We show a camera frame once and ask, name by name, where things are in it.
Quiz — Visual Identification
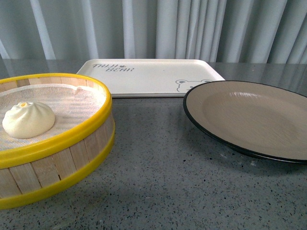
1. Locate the beige plate with black rim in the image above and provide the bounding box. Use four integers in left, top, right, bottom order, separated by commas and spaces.
183, 81, 307, 164

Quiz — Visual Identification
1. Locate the yellow rimmed bamboo steamer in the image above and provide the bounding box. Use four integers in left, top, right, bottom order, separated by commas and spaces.
0, 73, 115, 209

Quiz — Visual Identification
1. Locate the white steamer cloth liner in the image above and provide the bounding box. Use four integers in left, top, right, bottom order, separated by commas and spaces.
0, 84, 106, 150

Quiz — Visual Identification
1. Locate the white steamed bun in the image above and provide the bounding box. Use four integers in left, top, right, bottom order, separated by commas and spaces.
2, 102, 55, 139

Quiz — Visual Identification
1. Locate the grey pleated curtain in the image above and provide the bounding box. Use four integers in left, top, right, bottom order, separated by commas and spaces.
0, 0, 307, 64

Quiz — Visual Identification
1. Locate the cream bear print tray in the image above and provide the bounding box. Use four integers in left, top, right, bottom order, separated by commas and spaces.
77, 59, 223, 98

